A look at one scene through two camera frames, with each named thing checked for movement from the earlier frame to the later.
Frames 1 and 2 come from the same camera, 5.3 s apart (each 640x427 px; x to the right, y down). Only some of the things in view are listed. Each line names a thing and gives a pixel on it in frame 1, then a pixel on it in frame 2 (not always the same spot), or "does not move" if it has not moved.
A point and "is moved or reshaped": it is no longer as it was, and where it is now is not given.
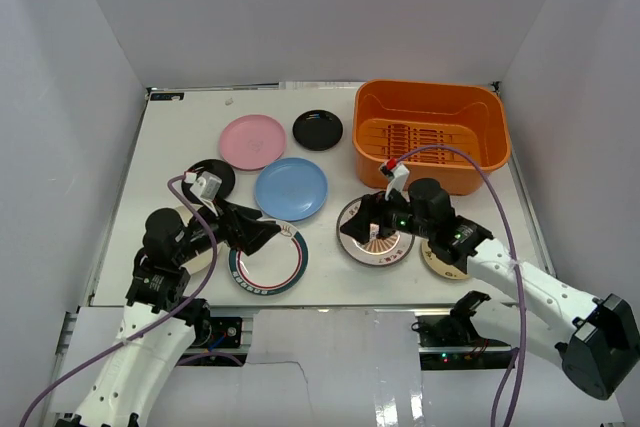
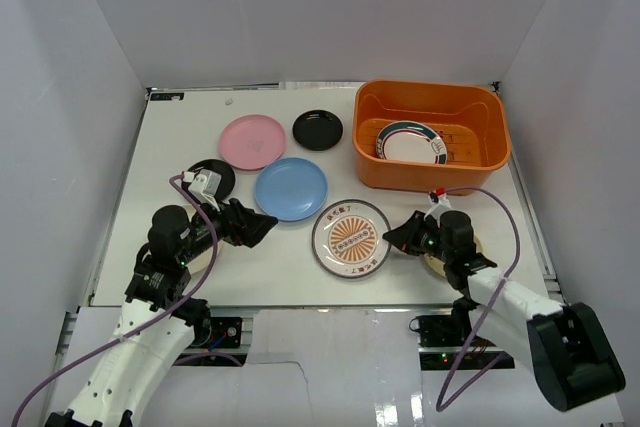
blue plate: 291,189 does not move
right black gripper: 374,210 to 405,237
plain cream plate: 205,258 does not move
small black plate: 317,130 does not move
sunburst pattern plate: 377,251 is moved or reshaped
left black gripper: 230,225 does not move
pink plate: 252,142 does not move
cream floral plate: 444,268 does not move
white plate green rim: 274,270 to 411,142
